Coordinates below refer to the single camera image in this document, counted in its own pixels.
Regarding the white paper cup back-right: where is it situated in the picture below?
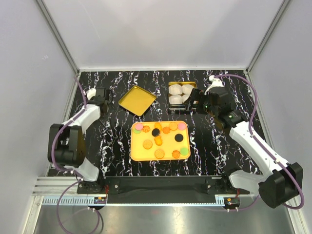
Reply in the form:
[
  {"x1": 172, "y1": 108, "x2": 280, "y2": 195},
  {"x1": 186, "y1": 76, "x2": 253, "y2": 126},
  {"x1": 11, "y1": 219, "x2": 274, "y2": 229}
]
[{"x1": 182, "y1": 84, "x2": 194, "y2": 95}]

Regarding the pink cookie left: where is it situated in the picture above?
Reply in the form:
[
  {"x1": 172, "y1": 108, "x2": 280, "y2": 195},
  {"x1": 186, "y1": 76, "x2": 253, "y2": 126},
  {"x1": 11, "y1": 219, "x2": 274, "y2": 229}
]
[{"x1": 135, "y1": 123, "x2": 144, "y2": 131}]

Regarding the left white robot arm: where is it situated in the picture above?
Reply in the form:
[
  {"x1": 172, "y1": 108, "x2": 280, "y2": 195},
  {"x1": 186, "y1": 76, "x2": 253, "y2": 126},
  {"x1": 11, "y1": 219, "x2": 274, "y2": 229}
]
[{"x1": 47, "y1": 88, "x2": 113, "y2": 193}]

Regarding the white paper cup front-left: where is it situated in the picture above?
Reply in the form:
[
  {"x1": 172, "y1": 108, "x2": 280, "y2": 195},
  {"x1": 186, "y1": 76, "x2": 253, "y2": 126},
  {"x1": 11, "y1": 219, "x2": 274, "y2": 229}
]
[{"x1": 169, "y1": 95, "x2": 182, "y2": 105}]

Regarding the pink cookie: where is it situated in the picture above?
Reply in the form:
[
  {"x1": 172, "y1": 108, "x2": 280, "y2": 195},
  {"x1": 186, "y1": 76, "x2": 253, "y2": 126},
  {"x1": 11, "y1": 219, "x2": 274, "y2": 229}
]
[
  {"x1": 178, "y1": 122, "x2": 187, "y2": 131},
  {"x1": 135, "y1": 123, "x2": 144, "y2": 131}
]

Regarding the pink cookie right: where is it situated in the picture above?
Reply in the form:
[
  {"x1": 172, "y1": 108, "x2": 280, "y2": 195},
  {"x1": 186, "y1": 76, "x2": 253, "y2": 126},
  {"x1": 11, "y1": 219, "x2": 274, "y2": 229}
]
[{"x1": 178, "y1": 122, "x2": 187, "y2": 131}]

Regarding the black sandwich cookie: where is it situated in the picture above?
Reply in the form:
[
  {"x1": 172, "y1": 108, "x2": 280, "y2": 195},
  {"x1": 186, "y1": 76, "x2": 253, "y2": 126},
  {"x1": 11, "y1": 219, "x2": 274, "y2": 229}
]
[
  {"x1": 175, "y1": 134, "x2": 184, "y2": 142},
  {"x1": 152, "y1": 128, "x2": 160, "y2": 137}
]

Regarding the white paper cup back-left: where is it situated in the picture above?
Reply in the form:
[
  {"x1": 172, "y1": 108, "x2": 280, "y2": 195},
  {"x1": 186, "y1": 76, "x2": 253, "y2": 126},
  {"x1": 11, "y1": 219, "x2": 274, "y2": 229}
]
[{"x1": 168, "y1": 84, "x2": 183, "y2": 95}]

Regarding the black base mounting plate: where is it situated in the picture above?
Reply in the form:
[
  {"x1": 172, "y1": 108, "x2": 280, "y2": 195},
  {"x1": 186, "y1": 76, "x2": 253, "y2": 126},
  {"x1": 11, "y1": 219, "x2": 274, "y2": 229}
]
[{"x1": 77, "y1": 176, "x2": 250, "y2": 207}]

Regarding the gold cookie tin box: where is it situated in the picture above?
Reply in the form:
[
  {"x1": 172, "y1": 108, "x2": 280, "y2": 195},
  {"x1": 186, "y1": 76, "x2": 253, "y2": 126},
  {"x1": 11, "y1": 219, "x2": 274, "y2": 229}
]
[{"x1": 167, "y1": 81, "x2": 197, "y2": 114}]

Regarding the gold tin lid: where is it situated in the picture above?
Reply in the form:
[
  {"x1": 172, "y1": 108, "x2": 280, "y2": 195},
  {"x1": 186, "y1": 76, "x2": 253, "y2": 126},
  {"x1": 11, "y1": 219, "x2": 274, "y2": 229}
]
[{"x1": 118, "y1": 85, "x2": 156, "y2": 117}]

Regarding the orange swirl cookie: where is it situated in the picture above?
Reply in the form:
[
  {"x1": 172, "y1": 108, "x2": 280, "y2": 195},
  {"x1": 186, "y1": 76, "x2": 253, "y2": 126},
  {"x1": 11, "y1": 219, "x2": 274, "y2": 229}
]
[
  {"x1": 162, "y1": 126, "x2": 171, "y2": 134},
  {"x1": 142, "y1": 125, "x2": 150, "y2": 133},
  {"x1": 172, "y1": 150, "x2": 180, "y2": 159}
]

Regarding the round tan biscuit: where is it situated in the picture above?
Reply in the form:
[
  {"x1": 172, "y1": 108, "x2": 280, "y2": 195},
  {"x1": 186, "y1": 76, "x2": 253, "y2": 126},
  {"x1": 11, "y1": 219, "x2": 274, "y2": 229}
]
[
  {"x1": 143, "y1": 140, "x2": 153, "y2": 149},
  {"x1": 154, "y1": 149, "x2": 165, "y2": 159},
  {"x1": 169, "y1": 122, "x2": 178, "y2": 131}
]

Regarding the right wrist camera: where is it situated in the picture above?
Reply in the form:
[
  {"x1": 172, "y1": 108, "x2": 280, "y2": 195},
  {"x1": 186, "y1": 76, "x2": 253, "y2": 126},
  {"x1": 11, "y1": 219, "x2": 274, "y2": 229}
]
[{"x1": 204, "y1": 75, "x2": 224, "y2": 95}]

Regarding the aluminium frame rail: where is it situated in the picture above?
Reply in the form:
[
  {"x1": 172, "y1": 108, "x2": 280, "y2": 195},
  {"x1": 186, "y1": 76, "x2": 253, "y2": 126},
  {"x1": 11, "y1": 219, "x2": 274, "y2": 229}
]
[{"x1": 32, "y1": 176, "x2": 107, "y2": 206}]

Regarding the purple cable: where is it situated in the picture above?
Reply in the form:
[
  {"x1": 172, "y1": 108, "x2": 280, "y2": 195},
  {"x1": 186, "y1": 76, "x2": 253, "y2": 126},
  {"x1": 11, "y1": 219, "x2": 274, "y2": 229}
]
[
  {"x1": 53, "y1": 76, "x2": 105, "y2": 232},
  {"x1": 197, "y1": 74, "x2": 305, "y2": 211}
]

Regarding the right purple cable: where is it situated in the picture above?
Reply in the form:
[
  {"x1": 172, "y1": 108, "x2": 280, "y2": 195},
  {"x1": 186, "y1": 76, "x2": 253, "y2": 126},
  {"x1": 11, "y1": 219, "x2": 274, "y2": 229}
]
[{"x1": 197, "y1": 74, "x2": 305, "y2": 211}]

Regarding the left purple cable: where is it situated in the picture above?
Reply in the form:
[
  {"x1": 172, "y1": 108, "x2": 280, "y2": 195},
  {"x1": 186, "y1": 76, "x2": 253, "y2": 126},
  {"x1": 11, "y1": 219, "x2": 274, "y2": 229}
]
[{"x1": 53, "y1": 76, "x2": 105, "y2": 232}]

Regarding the green cookie right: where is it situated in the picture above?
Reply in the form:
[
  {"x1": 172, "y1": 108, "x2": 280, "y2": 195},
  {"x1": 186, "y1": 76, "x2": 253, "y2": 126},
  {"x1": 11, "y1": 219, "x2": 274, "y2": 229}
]
[{"x1": 180, "y1": 147, "x2": 189, "y2": 156}]

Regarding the round tan biscuit bottom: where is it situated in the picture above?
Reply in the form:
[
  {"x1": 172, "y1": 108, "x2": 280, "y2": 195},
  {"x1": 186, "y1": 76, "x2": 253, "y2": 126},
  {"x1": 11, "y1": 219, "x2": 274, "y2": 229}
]
[{"x1": 154, "y1": 149, "x2": 165, "y2": 159}]

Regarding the orange swirl cookie bottom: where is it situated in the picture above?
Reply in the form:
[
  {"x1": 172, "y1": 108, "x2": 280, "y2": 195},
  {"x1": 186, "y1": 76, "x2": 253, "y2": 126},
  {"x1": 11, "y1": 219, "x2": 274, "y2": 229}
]
[{"x1": 172, "y1": 150, "x2": 180, "y2": 159}]

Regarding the round tan biscuit left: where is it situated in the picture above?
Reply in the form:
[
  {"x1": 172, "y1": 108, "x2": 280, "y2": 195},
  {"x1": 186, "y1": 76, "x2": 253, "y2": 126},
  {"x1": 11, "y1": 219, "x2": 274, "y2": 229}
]
[{"x1": 143, "y1": 140, "x2": 153, "y2": 149}]

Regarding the yellow pineapple cookie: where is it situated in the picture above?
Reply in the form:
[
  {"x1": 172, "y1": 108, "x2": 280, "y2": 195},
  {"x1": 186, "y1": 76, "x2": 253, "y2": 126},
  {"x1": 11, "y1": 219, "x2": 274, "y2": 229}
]
[
  {"x1": 155, "y1": 122, "x2": 162, "y2": 131},
  {"x1": 154, "y1": 136, "x2": 163, "y2": 146}
]

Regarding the green cookie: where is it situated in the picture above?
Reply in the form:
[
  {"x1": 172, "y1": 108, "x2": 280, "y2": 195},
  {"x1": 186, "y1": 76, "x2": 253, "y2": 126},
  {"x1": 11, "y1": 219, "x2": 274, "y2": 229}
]
[
  {"x1": 133, "y1": 129, "x2": 141, "y2": 134},
  {"x1": 180, "y1": 147, "x2": 189, "y2": 156}
]

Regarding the white paper cup front-right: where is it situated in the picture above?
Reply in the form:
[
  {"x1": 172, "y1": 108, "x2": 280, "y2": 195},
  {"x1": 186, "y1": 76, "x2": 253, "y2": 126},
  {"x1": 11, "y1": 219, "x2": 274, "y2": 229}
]
[{"x1": 182, "y1": 94, "x2": 190, "y2": 103}]

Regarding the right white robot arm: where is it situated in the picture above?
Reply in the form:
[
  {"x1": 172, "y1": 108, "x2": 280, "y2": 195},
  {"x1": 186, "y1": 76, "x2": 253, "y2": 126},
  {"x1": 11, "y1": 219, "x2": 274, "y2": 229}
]
[{"x1": 184, "y1": 87, "x2": 304, "y2": 209}]

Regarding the round tan biscuit top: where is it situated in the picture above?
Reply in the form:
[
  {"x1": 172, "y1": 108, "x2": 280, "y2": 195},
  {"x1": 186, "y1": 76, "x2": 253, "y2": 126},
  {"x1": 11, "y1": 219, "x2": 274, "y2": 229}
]
[{"x1": 169, "y1": 122, "x2": 178, "y2": 131}]

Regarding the green cookie left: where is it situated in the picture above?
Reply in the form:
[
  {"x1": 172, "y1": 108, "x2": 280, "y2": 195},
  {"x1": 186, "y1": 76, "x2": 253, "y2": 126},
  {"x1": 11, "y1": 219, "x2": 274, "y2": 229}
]
[{"x1": 133, "y1": 129, "x2": 141, "y2": 134}]

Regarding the yellow plastic tray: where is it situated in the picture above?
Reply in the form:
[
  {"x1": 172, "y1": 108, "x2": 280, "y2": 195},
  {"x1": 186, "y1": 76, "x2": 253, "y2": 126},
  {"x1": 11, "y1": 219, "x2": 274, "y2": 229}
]
[{"x1": 130, "y1": 120, "x2": 191, "y2": 161}]

